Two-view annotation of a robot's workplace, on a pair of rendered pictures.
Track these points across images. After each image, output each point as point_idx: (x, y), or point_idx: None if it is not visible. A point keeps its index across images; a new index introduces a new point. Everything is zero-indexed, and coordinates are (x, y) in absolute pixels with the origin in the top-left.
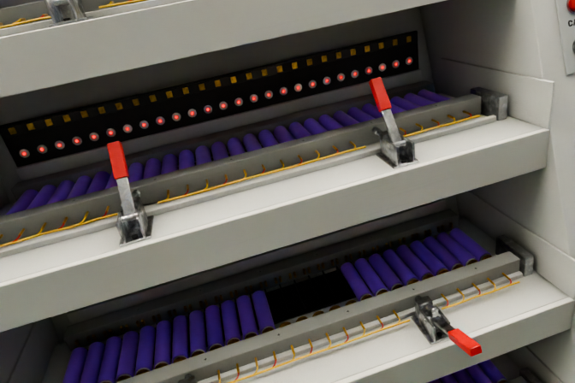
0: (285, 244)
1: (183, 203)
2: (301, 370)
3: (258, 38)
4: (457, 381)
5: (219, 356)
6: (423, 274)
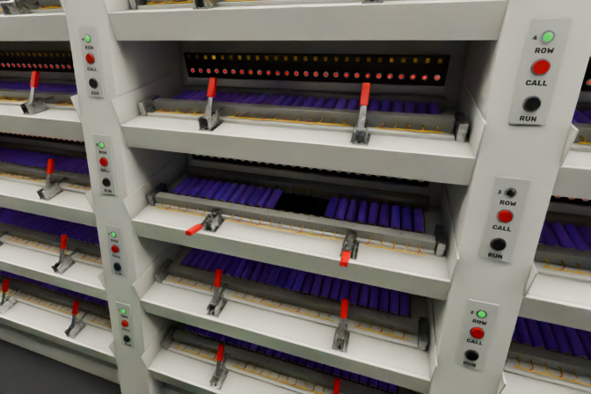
0: (274, 162)
1: (238, 120)
2: (269, 234)
3: (292, 38)
4: (377, 301)
5: (236, 207)
6: (369, 222)
